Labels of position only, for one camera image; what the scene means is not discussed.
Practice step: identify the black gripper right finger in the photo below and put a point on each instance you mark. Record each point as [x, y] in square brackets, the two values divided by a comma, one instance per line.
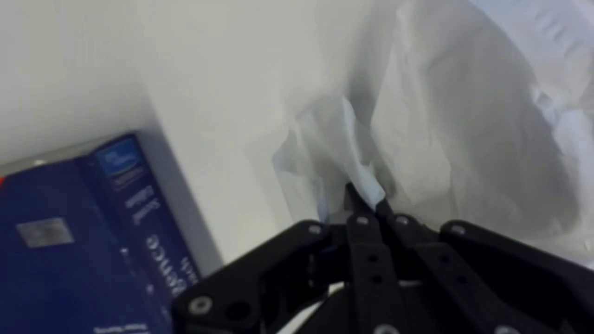
[446, 266]

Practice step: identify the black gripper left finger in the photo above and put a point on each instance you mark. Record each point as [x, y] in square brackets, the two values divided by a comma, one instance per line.
[365, 261]

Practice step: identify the white cloth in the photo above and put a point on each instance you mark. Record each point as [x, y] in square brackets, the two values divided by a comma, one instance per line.
[483, 123]

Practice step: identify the blue book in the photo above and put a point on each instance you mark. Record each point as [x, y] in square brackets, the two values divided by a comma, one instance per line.
[62, 279]

